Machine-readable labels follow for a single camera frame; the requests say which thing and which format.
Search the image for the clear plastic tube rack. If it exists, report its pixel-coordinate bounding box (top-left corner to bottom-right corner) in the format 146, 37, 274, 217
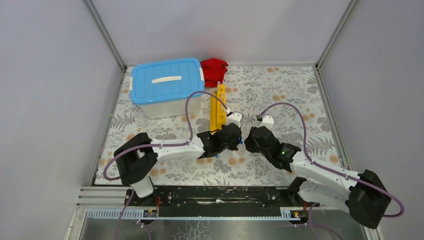
230, 145, 249, 158

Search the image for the blue plastic bin lid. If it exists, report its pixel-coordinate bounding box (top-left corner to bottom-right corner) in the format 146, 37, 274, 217
129, 57, 205, 106

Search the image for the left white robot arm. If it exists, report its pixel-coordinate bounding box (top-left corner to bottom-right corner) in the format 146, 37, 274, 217
113, 122, 242, 206

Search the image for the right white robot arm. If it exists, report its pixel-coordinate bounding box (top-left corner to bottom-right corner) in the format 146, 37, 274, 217
244, 126, 391, 229

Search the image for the yellow test tube rack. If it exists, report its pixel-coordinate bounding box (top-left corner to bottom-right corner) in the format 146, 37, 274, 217
209, 84, 227, 132

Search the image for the floral patterned table mat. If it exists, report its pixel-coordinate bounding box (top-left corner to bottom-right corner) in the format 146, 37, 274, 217
93, 66, 342, 186

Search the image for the red cloth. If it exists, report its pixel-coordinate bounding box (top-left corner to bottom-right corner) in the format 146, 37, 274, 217
200, 58, 229, 88

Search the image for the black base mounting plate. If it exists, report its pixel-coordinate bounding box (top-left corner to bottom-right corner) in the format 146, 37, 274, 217
124, 186, 311, 218

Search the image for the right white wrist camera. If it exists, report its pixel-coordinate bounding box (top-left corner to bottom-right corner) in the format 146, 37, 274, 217
256, 115, 275, 131

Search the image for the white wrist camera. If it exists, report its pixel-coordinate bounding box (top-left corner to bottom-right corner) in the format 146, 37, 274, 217
225, 112, 243, 128
256, 115, 275, 131

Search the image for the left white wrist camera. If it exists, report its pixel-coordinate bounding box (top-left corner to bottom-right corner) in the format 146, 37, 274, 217
225, 112, 243, 128

